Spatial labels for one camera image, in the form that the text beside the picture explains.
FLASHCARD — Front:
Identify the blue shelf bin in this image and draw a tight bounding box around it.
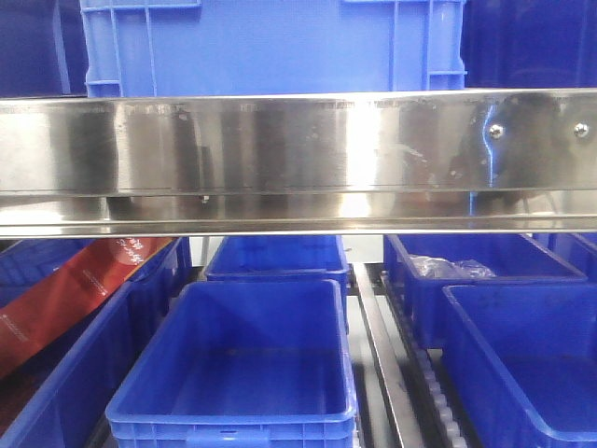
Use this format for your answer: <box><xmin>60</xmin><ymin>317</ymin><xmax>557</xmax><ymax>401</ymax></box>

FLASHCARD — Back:
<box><xmin>442</xmin><ymin>283</ymin><xmax>596</xmax><ymax>447</ymax></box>

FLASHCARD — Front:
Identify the red packaging box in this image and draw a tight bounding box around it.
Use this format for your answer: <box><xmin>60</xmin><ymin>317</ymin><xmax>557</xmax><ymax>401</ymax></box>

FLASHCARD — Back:
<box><xmin>1</xmin><ymin>237</ymin><xmax>172</xmax><ymax>377</ymax></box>

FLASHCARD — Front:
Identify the blue centre rear bin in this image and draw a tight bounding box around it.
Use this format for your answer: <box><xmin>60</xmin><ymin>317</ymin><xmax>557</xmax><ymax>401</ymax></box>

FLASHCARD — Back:
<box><xmin>195</xmin><ymin>235</ymin><xmax>349</xmax><ymax>347</ymax></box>

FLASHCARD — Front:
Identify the blue right rear bin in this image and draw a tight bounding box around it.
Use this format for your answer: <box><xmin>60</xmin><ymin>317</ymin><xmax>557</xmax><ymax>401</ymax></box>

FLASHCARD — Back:
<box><xmin>383</xmin><ymin>233</ymin><xmax>588</xmax><ymax>349</ymax></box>

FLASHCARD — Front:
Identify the clear plastic bag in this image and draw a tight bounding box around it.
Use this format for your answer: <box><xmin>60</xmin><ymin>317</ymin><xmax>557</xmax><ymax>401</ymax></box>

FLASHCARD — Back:
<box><xmin>410</xmin><ymin>255</ymin><xmax>496</xmax><ymax>279</ymax></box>

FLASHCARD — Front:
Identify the blue centre front bin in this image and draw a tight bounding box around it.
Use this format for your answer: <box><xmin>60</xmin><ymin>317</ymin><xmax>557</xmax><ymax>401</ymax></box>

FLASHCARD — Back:
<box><xmin>105</xmin><ymin>280</ymin><xmax>357</xmax><ymax>447</ymax></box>

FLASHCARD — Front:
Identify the steel roller track divider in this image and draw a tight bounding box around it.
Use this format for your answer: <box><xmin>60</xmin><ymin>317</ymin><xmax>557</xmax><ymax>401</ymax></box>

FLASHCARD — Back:
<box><xmin>349</xmin><ymin>262</ymin><xmax>473</xmax><ymax>447</ymax></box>

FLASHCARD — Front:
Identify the large blue upper crate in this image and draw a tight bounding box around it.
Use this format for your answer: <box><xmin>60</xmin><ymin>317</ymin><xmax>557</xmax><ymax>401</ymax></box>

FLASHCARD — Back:
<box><xmin>80</xmin><ymin>1</ymin><xmax>465</xmax><ymax>97</ymax></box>

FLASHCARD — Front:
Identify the blue left bin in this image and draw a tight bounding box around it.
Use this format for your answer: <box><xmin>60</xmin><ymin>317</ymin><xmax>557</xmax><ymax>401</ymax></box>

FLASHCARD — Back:
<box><xmin>1</xmin><ymin>238</ymin><xmax>191</xmax><ymax>447</ymax></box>

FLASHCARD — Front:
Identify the steel shelf rail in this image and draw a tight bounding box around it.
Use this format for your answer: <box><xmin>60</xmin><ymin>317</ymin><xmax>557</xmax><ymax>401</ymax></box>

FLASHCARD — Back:
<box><xmin>1</xmin><ymin>89</ymin><xmax>596</xmax><ymax>239</ymax></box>

